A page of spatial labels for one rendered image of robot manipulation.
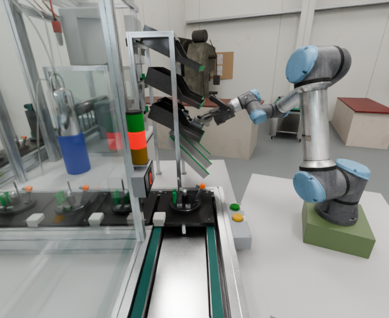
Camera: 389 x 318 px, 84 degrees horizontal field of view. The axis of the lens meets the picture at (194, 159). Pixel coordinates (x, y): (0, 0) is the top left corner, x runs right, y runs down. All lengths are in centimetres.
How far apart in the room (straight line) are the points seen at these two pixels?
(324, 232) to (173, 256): 58
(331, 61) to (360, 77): 662
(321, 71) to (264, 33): 660
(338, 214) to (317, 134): 34
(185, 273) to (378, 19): 731
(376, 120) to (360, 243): 443
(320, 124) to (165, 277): 71
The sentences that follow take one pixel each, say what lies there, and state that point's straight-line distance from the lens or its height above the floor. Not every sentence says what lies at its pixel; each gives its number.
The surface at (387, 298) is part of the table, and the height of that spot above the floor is 86.
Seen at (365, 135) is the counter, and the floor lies 24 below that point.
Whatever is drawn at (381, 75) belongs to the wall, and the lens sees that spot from 760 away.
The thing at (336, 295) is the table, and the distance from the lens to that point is 91.
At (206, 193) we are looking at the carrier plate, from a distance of 104.
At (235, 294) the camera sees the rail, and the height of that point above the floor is 95.
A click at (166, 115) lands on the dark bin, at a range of 105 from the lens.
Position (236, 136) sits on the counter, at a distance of 383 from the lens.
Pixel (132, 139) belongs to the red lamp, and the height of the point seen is 134.
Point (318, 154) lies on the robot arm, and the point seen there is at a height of 124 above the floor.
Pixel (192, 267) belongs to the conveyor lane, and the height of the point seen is 92.
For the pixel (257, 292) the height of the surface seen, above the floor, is 86.
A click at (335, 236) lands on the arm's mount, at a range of 102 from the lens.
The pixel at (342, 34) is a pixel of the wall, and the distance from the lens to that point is 742.
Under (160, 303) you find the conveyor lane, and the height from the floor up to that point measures 92.
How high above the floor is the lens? 152
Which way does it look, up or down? 23 degrees down
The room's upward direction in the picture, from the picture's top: 1 degrees counter-clockwise
